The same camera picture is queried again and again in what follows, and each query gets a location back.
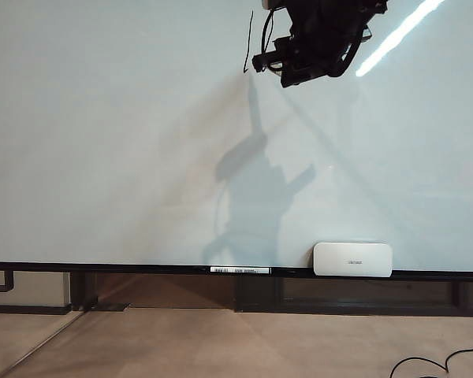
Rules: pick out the dark wall baseboard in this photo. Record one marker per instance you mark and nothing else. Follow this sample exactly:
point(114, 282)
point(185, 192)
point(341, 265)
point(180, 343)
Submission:
point(23, 309)

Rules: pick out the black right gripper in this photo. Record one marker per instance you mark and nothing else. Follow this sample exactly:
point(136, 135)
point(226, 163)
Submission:
point(323, 31)

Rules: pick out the white marker pen with label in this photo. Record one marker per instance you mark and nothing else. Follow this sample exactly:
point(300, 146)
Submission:
point(240, 270)

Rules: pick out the white whiteboard eraser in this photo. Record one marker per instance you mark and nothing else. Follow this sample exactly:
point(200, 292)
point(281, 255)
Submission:
point(352, 260)

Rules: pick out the white glass whiteboard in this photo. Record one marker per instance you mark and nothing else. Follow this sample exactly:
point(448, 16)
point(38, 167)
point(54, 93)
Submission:
point(102, 138)

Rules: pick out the black marker pen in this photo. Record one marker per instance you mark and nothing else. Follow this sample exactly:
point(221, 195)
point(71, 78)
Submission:
point(266, 62)

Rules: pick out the black bent pipe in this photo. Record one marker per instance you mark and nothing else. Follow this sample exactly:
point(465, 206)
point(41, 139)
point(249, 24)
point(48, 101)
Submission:
point(10, 281)

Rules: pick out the thin grey floor strip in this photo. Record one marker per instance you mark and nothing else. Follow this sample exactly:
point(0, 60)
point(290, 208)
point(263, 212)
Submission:
point(43, 342)

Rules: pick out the black whiteboard stand leg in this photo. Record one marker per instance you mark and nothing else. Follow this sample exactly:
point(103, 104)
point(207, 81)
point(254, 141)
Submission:
point(83, 289)

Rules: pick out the black whiteboard pen tray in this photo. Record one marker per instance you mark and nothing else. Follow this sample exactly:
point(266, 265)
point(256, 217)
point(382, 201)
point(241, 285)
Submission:
point(102, 267)

